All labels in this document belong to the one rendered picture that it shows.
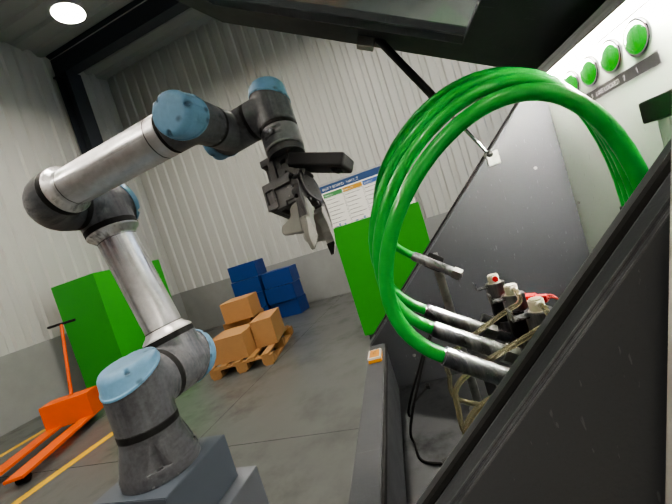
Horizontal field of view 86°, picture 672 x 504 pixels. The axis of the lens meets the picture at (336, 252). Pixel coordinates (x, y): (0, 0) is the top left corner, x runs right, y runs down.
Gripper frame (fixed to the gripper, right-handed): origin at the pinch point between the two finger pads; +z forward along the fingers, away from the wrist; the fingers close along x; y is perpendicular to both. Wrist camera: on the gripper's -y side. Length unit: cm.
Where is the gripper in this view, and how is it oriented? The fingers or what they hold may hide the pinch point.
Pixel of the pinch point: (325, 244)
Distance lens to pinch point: 62.3
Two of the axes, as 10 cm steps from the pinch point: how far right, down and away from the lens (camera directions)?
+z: 3.0, 9.2, -2.5
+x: -4.0, -1.2, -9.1
